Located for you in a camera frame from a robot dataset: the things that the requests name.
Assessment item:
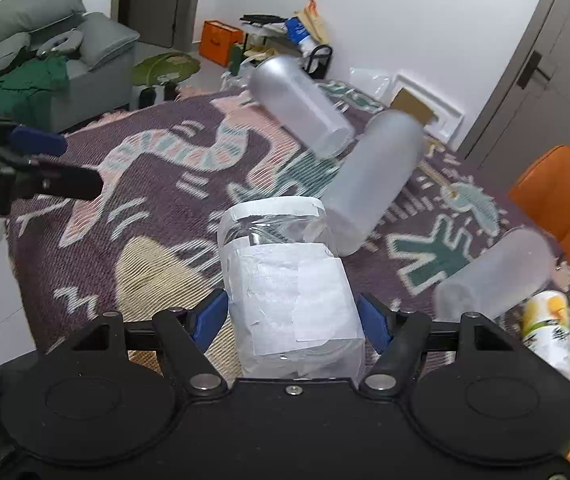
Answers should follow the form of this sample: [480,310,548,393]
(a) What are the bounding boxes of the clutter shelf with bags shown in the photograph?
[230,0,334,80]

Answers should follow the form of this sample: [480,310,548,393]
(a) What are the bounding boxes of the white framed panel on floor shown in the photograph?
[390,73,464,143]

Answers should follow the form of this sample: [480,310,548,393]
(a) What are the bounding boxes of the frosted cup lying leftmost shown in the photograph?
[248,55,355,158]

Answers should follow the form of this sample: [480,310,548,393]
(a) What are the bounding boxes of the yellow label plastic bottle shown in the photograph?
[520,290,570,380]

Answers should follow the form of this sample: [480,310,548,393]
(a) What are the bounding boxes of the frosted cup lying centre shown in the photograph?
[321,110,424,256]

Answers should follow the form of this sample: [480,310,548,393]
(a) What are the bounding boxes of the frosted cup lying right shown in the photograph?
[433,228,556,322]

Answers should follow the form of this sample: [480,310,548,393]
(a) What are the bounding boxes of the clear bottle with white label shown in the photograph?
[218,196,365,380]

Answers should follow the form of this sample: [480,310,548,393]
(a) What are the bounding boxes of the grey door with handle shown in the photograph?
[458,0,570,191]

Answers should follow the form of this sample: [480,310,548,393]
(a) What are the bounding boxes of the orange cardboard box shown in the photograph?
[198,20,245,67]

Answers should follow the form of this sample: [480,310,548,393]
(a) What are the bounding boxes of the frosted cup lying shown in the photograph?
[321,110,424,256]
[433,228,556,322]
[248,55,355,158]

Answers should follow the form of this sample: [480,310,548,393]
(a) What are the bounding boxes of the green round stool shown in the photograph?
[133,51,200,110]

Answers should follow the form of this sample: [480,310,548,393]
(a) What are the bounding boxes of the grey sofa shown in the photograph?
[0,0,140,133]

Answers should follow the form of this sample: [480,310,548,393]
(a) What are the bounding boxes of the green blanket on sofa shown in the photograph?
[0,55,69,131]

